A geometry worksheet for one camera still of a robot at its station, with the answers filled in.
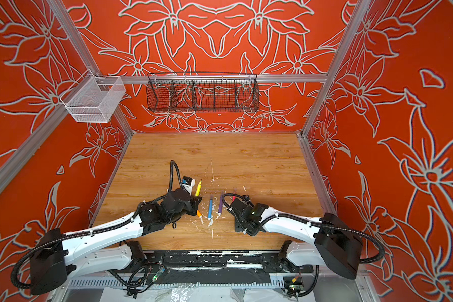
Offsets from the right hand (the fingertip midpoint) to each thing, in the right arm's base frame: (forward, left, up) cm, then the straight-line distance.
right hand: (237, 225), depth 82 cm
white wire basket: (+53, +71, +32) cm, 94 cm away
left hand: (+8, +15, +12) cm, 21 cm away
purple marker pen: (+9, +7, 0) cm, 12 cm away
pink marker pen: (+16, 0, 0) cm, 16 cm away
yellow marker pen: (+10, +16, +16) cm, 25 cm away
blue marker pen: (+8, +12, 0) cm, 15 cm away
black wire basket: (+62, +20, +29) cm, 71 cm away
